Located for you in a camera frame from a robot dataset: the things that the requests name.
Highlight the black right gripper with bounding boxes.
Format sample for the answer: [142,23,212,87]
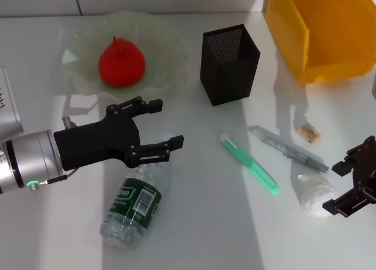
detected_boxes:
[322,136,376,218]

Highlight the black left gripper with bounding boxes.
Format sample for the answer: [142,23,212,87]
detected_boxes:
[54,96,185,170]

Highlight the white paper ball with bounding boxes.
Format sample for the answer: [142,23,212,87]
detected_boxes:
[290,172,338,218]

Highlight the beige eraser white sleeve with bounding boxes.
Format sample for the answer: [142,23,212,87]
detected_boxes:
[296,121,323,144]

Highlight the silver glitter pen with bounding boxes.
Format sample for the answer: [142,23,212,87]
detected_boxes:
[248,125,329,174]

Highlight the clear water bottle green label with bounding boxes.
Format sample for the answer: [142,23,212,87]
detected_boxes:
[99,131,174,250]

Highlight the green white pen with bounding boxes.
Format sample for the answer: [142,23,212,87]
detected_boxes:
[219,133,280,196]

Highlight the green glass fruit plate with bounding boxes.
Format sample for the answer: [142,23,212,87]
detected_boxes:
[62,11,189,102]

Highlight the black mesh pen holder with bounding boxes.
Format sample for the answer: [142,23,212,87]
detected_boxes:
[200,23,261,107]

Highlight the yellow plastic bin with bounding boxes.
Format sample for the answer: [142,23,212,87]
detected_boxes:
[266,0,376,85]

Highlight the left gripper cable with plug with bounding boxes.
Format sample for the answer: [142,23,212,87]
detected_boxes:
[28,115,80,192]

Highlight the left wrist camera unit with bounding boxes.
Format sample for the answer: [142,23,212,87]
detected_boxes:
[0,66,25,135]

